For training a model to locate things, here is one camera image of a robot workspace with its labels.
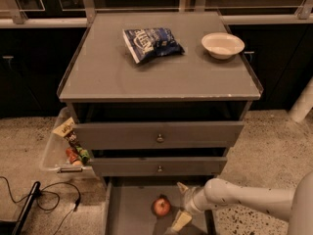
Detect red apple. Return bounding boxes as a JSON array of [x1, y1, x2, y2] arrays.
[[153, 196, 171, 216]]

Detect blue chip bag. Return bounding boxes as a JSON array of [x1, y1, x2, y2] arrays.
[[122, 27, 185, 64]]

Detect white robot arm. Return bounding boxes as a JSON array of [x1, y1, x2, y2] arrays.
[[170, 83, 313, 235]]

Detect middle grey drawer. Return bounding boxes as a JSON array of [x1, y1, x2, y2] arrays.
[[91, 157, 227, 176]]

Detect clear plastic bin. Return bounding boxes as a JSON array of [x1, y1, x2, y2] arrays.
[[38, 106, 98, 182]]

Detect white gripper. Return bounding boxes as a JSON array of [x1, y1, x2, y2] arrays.
[[164, 182, 209, 235]]

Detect bottom grey drawer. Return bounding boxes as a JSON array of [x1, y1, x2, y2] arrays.
[[104, 176, 211, 235]]

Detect grey drawer cabinet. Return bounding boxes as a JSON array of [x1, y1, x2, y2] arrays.
[[56, 11, 264, 235]]

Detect black cable on floor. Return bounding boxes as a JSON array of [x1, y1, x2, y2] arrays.
[[0, 175, 82, 235]]

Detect black device on floor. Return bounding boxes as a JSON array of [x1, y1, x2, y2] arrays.
[[0, 181, 41, 235]]

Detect white bowl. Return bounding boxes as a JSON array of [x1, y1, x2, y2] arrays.
[[201, 32, 245, 60]]

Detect top grey drawer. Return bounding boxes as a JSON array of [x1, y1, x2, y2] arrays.
[[74, 121, 244, 150]]

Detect snack packet in bin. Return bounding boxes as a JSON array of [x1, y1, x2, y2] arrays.
[[53, 117, 90, 165]]

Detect grey drawer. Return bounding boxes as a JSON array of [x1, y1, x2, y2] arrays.
[[91, 157, 227, 176], [104, 176, 211, 235], [74, 121, 244, 150]]

